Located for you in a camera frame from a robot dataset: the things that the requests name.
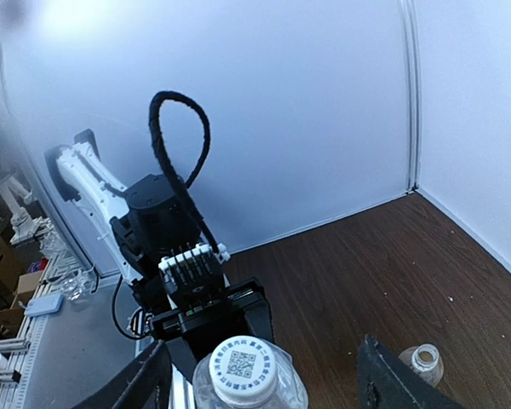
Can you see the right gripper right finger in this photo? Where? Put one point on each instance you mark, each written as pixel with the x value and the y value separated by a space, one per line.
pixel 384 381

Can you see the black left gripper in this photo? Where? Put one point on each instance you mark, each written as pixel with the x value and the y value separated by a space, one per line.
pixel 205 308

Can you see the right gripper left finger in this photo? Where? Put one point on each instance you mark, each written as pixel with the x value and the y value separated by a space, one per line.
pixel 145 381

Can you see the white water bottle cap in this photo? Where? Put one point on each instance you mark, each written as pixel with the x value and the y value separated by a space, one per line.
pixel 244 371

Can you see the clear water bottle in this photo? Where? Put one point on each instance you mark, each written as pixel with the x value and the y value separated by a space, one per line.
pixel 290 392

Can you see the amber tea bottle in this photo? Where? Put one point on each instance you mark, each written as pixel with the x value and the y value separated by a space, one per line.
pixel 425 360

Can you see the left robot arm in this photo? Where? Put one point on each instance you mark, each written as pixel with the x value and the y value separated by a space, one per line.
pixel 140 224

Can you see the light blue box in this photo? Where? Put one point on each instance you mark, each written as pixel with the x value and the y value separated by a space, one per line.
pixel 45 305

